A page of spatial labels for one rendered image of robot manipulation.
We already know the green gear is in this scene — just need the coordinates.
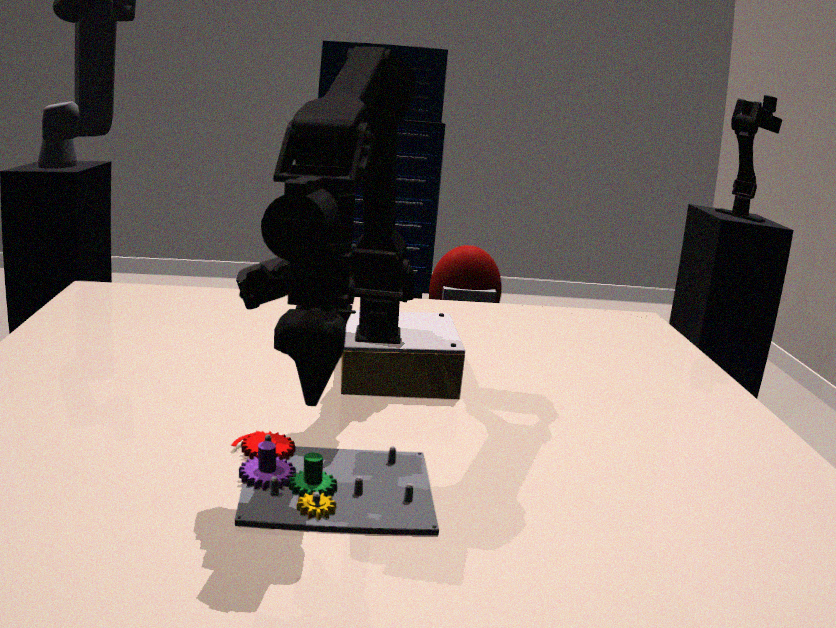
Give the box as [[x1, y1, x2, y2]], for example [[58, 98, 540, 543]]
[[289, 452, 338, 498]]

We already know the purple gear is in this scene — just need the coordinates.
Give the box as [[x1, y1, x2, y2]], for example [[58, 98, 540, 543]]
[[239, 441, 297, 491]]

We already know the red curved arrow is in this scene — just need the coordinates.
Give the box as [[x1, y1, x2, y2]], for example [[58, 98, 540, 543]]
[[231, 430, 262, 446]]

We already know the yellow gear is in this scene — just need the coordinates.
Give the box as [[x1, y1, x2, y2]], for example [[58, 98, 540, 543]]
[[296, 493, 337, 520]]

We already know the red gear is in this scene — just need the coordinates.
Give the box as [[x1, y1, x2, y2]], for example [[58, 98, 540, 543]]
[[241, 431, 296, 460]]

